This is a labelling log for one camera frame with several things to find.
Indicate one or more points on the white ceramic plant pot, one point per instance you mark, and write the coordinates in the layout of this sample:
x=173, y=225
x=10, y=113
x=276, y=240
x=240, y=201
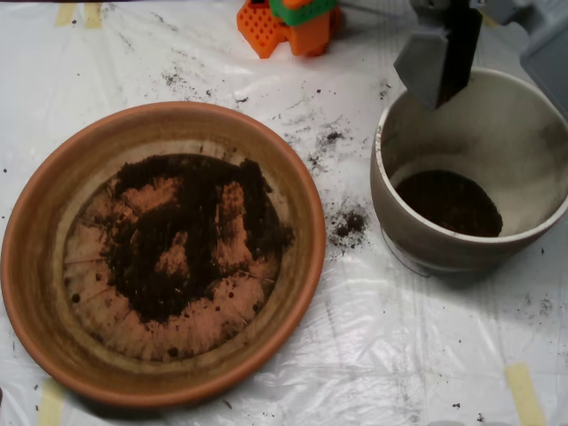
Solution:
x=488, y=146

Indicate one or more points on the clear plastic cover sheet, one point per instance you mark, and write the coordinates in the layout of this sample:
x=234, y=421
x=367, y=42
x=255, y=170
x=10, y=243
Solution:
x=377, y=333

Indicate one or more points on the dark potting soil pile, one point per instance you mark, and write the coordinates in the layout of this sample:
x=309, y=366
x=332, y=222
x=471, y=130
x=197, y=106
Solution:
x=195, y=199

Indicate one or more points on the orange and green robot base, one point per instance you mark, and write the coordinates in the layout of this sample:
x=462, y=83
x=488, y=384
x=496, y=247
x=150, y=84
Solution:
x=257, y=26

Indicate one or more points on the dark potting soil layer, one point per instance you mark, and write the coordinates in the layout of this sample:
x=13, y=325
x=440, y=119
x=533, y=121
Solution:
x=448, y=204

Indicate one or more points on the terracotta clay saucer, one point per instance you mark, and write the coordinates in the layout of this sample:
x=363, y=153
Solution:
x=177, y=377

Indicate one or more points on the beige masking tape strip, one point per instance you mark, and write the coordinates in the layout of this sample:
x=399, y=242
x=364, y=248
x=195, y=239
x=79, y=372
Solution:
x=51, y=404
x=65, y=14
x=93, y=15
x=526, y=395

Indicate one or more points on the small spilled soil clump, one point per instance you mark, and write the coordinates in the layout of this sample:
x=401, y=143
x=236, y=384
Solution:
x=352, y=222

